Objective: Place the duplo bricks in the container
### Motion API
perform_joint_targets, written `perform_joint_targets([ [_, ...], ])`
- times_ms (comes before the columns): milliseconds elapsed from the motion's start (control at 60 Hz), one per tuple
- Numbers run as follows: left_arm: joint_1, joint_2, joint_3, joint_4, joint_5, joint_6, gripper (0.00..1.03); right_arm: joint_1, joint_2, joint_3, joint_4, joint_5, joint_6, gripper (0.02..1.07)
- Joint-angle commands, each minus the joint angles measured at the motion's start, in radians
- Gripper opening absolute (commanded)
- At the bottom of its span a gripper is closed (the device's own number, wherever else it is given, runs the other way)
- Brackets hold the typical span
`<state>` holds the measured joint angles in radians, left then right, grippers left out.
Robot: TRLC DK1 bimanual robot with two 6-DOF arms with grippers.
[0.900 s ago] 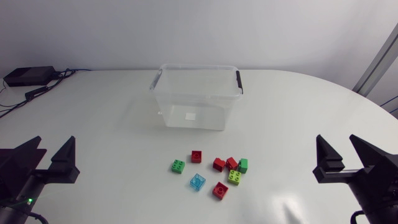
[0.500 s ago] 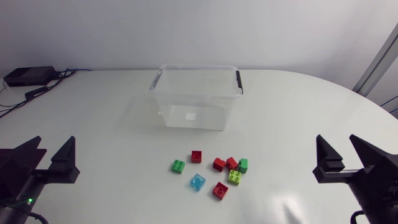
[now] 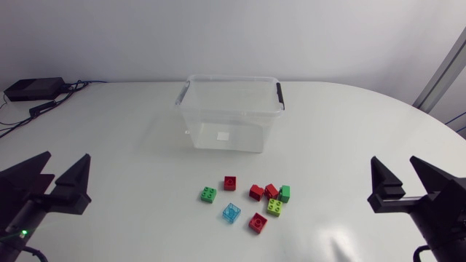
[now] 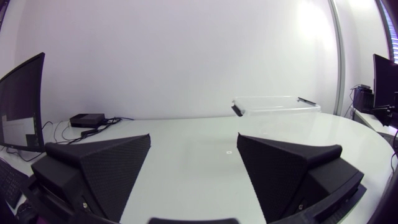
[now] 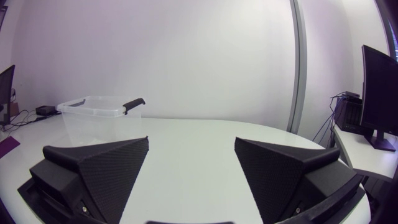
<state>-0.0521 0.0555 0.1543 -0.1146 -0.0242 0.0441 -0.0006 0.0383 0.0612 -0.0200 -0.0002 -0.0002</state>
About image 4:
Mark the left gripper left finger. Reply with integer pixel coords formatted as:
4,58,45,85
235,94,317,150
30,134,152,223

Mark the black cable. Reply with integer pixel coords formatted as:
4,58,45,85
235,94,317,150
42,116,123,146

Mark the clear plastic container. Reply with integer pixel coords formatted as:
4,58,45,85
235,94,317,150
231,95,322,118

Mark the black keyboard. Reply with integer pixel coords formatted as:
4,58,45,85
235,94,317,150
0,158,29,210

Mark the black power brick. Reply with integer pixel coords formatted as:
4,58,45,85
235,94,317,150
69,113,106,129

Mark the dark screen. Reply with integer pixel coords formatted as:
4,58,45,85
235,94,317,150
373,54,398,109
0,52,46,153

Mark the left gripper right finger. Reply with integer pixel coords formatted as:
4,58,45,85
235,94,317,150
236,133,364,223

